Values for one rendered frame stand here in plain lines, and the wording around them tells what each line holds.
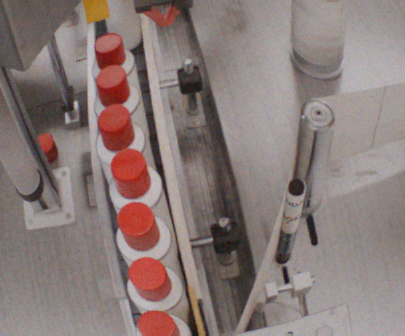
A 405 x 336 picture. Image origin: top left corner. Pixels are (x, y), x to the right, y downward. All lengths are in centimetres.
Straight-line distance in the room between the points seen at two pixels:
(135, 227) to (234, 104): 34
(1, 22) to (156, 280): 28
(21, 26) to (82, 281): 51
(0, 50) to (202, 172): 52
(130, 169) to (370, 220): 34
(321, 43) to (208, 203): 27
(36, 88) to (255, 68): 36
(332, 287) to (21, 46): 50
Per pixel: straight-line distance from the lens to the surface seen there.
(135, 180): 56
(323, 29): 78
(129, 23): 86
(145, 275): 52
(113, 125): 59
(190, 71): 81
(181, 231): 71
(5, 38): 37
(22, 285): 83
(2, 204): 89
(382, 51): 94
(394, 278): 75
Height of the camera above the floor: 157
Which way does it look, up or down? 61 degrees down
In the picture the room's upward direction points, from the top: 7 degrees counter-clockwise
